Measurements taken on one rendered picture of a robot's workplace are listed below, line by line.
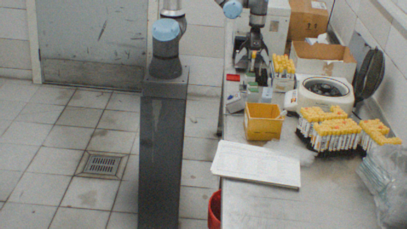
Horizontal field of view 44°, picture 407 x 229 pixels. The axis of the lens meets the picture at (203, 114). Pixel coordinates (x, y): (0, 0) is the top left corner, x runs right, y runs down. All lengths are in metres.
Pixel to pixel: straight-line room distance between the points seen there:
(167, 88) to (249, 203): 0.78
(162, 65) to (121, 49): 1.93
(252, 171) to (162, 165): 0.75
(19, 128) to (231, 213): 2.45
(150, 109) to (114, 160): 1.16
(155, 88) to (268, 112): 0.51
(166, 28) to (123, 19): 1.89
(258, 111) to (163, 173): 0.63
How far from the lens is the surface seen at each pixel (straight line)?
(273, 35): 2.67
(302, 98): 2.13
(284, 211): 1.62
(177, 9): 2.27
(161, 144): 2.34
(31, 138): 3.65
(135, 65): 4.14
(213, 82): 4.20
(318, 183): 1.78
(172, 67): 2.21
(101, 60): 4.18
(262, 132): 1.93
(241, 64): 2.53
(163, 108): 2.24
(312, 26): 3.06
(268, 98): 2.08
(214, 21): 4.01
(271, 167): 1.78
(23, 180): 3.24
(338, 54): 2.70
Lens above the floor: 1.86
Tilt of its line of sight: 28 degrees down
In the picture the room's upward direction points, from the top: 5 degrees clockwise
